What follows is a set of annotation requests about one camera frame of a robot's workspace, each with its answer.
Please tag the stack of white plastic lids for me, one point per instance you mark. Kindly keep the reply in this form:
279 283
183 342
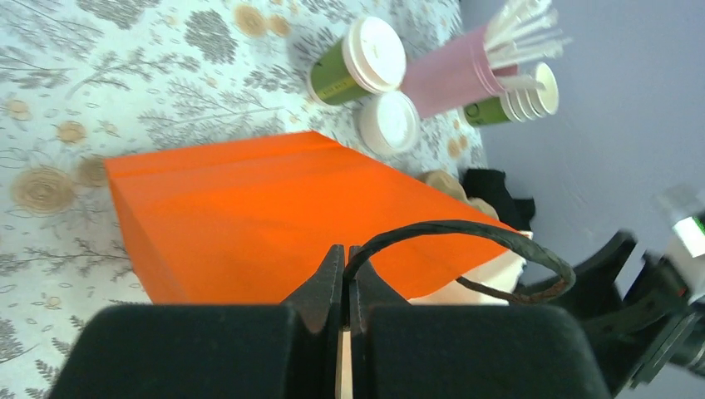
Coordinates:
389 124

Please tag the stack of green paper cups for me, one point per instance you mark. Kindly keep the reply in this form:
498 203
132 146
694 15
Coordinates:
516 106

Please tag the green paper coffee cup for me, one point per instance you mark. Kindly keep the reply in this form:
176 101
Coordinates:
328 81

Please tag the floral patterned table mat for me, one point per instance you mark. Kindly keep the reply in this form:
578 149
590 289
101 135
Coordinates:
83 81

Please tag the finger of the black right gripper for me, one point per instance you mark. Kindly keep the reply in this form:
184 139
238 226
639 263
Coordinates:
595 292

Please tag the pink straw holder cup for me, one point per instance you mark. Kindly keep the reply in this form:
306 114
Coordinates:
454 75

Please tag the bundle of white wrapped straws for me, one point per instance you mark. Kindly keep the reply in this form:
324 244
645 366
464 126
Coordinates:
524 31

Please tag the brown cardboard cup carrier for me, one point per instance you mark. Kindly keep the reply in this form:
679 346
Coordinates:
449 185

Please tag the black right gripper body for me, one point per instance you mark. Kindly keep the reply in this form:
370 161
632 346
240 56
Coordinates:
654 326

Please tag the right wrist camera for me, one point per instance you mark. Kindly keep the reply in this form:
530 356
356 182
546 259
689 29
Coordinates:
683 208

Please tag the clear white plastic cup lid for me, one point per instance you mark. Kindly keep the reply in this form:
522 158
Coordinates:
374 55

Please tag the black t-shirt with logo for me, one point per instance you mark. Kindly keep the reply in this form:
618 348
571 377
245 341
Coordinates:
489 185

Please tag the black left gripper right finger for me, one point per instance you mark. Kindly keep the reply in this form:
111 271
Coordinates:
416 332

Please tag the orange paper gift bag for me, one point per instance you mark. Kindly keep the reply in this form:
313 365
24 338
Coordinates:
249 221

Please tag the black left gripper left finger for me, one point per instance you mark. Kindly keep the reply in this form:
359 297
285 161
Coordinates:
288 350

